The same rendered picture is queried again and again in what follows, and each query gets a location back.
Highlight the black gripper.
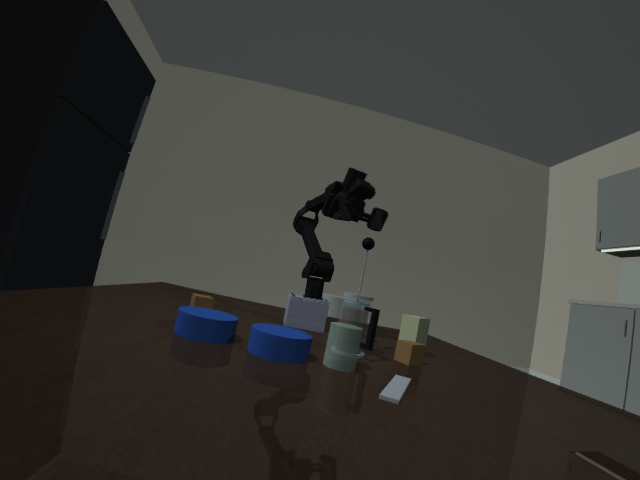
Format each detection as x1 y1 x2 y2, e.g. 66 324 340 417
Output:
322 193 388 231

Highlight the blue cylinder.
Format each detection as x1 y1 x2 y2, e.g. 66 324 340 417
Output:
247 323 312 364
174 306 239 344

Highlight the grey flat bar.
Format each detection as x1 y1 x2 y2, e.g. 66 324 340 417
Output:
379 374 412 404

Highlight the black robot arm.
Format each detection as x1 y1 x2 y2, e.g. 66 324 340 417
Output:
293 168 375 301

